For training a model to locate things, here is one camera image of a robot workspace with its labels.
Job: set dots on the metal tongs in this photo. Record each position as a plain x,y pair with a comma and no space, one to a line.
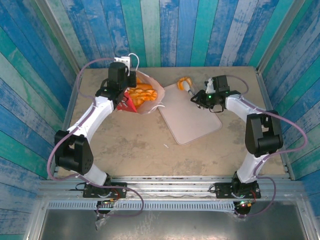
189,89

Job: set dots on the large striped fake croissant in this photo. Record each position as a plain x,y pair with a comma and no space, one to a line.
143,86

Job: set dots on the round pumpkin-shaped fake bread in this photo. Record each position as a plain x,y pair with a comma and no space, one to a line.
181,83

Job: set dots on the red and white paper bag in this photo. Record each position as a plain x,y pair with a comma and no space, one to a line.
160,91

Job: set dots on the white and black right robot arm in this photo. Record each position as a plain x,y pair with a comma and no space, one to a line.
265,135

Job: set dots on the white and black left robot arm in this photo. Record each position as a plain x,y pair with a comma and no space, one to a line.
100,107

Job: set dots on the pale pink plastic tray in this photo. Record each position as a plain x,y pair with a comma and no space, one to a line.
190,120

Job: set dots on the small circuit board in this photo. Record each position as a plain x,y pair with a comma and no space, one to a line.
107,203
245,204

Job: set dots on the steel sheet panel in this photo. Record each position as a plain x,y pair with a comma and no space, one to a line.
175,225

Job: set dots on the clear plastic wrap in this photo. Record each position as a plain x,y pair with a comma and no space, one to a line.
103,220

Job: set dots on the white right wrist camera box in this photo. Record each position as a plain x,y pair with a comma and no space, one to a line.
209,86

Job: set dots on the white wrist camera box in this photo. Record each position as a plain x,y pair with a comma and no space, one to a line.
122,61
209,86

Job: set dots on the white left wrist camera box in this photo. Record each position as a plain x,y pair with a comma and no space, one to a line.
122,61

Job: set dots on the aluminium table side rail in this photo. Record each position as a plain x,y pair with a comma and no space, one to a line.
73,95
265,95

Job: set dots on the aluminium corner post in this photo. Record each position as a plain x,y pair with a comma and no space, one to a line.
277,37
60,37

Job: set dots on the aluminium mounting rail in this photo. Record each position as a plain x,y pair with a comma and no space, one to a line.
170,186

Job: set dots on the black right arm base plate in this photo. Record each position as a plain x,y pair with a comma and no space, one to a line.
223,190

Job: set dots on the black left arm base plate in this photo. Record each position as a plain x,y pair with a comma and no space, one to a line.
120,190

